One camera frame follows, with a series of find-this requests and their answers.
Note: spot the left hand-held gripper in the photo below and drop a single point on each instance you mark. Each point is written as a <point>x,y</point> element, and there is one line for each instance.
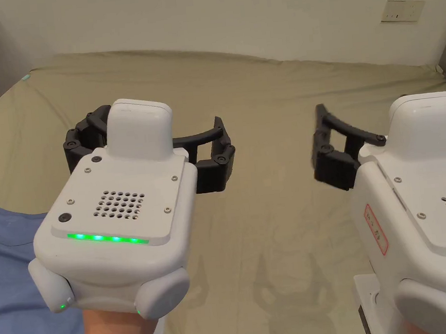
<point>117,207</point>

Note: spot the bed with beige sheet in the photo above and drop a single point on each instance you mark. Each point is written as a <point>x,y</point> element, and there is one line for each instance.
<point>264,105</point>

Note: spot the blue shirt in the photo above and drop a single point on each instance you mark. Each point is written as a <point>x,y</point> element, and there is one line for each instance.
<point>9,271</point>

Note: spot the person's right hand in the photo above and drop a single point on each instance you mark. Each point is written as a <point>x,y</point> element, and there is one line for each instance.
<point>411,332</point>

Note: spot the beige wall socket plate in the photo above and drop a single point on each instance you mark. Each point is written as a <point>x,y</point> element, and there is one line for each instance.
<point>402,11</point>

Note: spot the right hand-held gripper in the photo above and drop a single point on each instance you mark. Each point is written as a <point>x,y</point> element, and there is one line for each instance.
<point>424,196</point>

